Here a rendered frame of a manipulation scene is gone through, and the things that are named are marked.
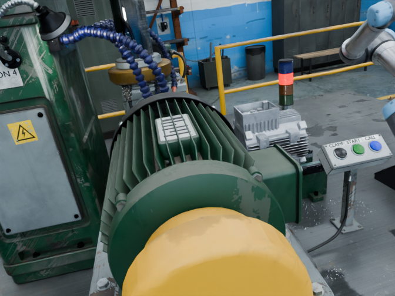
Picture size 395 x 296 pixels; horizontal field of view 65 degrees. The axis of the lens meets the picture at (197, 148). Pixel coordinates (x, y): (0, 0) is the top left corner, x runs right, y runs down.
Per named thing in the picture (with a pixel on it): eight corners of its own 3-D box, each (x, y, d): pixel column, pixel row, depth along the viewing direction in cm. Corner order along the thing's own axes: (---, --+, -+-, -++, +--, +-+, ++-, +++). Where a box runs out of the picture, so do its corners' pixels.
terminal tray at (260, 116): (244, 136, 99) (243, 115, 96) (234, 125, 108) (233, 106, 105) (280, 130, 100) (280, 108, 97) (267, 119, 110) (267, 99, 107)
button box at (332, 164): (326, 175, 85) (334, 167, 80) (316, 153, 88) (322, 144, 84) (384, 163, 87) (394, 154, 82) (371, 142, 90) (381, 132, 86)
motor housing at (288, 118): (251, 184, 101) (247, 130, 93) (234, 159, 118) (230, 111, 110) (308, 172, 103) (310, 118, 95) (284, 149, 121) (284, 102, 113)
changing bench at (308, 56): (361, 67, 589) (363, 43, 571) (374, 69, 560) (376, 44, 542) (293, 79, 567) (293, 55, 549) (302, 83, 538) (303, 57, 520)
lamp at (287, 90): (282, 96, 131) (282, 86, 129) (276, 93, 136) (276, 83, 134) (295, 94, 131) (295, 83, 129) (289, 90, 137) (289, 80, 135)
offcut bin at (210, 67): (226, 81, 616) (221, 39, 582) (234, 87, 575) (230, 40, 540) (200, 87, 607) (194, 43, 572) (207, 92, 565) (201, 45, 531)
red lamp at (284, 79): (282, 86, 129) (281, 74, 127) (276, 83, 134) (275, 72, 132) (295, 83, 129) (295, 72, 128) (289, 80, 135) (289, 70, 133)
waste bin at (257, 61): (261, 74, 633) (260, 44, 608) (270, 78, 599) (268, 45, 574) (243, 78, 626) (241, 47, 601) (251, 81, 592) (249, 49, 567)
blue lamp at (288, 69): (281, 74, 127) (281, 63, 125) (275, 72, 132) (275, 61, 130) (295, 72, 128) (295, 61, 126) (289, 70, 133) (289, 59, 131)
